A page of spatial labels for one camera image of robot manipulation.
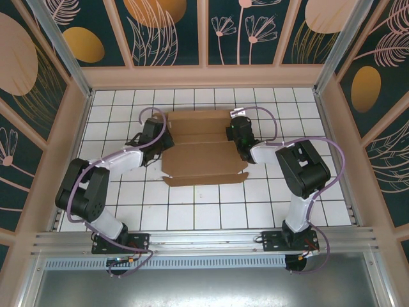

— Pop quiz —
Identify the brown cardboard paper box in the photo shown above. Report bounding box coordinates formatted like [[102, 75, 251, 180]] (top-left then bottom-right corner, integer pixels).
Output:
[[152, 108, 251, 188]]

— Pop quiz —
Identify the small green circuit board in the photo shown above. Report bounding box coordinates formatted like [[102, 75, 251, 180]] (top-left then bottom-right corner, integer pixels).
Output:
[[107, 256, 135, 267]]

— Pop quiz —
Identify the grey metal sheet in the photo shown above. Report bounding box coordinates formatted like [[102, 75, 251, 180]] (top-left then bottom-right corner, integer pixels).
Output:
[[17, 267, 392, 307]]

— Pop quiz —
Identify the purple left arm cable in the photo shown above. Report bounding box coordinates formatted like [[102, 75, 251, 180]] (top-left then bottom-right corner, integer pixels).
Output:
[[65, 107, 169, 278]]

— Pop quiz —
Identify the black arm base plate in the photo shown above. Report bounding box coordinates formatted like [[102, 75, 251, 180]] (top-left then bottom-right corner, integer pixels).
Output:
[[91, 232, 151, 255], [261, 230, 320, 253]]

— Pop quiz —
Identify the aluminium mounting rail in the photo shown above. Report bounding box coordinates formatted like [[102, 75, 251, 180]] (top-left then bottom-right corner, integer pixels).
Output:
[[30, 226, 381, 256]]

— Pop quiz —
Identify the aluminium corner post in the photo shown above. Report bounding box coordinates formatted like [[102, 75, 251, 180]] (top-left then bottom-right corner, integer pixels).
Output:
[[314, 0, 375, 95], [25, 0, 94, 98]]

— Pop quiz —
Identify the slotted grey cable tray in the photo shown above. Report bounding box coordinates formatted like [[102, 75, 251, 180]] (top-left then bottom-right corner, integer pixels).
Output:
[[43, 255, 287, 270]]

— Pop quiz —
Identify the aluminium side rail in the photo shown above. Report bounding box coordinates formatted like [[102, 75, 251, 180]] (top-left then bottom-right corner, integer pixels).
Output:
[[47, 90, 94, 232], [314, 90, 358, 227]]

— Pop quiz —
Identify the orange wire connector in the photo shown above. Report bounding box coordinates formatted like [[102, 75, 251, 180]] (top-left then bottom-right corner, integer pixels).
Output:
[[298, 239, 321, 259]]

